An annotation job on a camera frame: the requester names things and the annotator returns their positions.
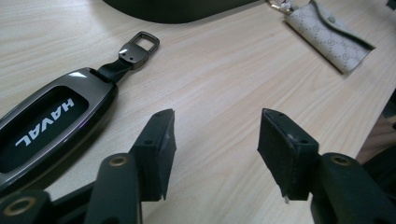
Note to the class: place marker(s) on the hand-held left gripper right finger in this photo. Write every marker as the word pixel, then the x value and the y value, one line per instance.
pixel 286 155

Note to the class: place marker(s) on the dark rounded object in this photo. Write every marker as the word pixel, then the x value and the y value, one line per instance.
pixel 177 9

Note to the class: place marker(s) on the grey patterned key pouch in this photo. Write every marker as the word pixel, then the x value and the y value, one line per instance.
pixel 330 40

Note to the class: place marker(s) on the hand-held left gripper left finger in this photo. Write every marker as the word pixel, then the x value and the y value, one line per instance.
pixel 154 155

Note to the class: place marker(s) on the dark metal car key fob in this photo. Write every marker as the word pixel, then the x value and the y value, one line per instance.
pixel 46 130

